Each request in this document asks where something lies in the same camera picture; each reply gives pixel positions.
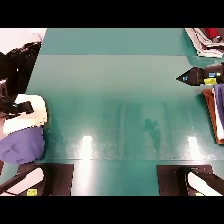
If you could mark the purple garment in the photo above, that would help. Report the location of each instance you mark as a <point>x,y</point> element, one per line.
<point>21,146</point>
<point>220,96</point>

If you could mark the white garment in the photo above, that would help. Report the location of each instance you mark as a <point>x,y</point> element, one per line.
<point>204,46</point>

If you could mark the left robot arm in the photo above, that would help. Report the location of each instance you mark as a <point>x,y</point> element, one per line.
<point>20,66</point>

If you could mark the cream garment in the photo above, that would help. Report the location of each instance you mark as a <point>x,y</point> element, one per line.
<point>31,121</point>

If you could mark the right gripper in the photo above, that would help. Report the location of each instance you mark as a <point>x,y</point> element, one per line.
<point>197,75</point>

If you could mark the red garment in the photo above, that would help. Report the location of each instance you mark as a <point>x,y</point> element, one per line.
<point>212,32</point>

